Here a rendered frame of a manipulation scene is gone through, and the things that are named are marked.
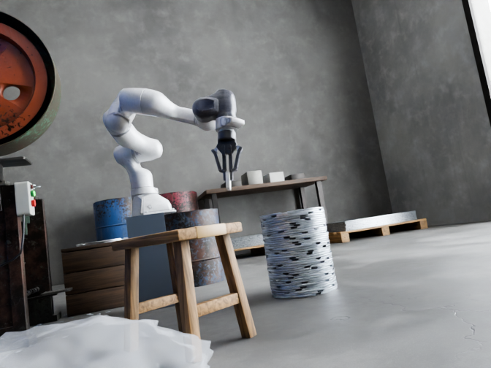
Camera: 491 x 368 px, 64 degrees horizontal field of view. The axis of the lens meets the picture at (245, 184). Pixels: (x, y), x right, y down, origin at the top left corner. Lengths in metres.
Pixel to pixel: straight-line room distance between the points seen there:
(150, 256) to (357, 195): 4.67
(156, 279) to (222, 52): 4.58
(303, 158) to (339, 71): 1.60
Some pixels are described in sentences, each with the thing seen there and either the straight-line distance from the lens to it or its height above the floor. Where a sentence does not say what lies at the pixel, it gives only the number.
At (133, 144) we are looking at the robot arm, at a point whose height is 0.79.
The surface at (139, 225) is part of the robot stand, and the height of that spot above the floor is 0.40.
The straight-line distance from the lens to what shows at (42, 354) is 0.66.
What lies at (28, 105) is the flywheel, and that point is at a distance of 2.55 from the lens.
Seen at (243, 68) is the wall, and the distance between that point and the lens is 6.09.
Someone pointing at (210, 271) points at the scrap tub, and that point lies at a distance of 2.60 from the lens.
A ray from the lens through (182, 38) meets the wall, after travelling 6.10.
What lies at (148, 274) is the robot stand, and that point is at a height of 0.16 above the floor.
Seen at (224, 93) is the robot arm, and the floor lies 0.86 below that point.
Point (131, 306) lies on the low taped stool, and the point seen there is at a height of 0.13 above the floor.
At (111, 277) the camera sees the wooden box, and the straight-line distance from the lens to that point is 2.29.
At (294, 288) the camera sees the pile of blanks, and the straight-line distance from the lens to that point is 1.68.
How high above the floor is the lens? 0.30
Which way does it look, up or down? 7 degrees up
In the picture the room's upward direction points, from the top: 9 degrees counter-clockwise
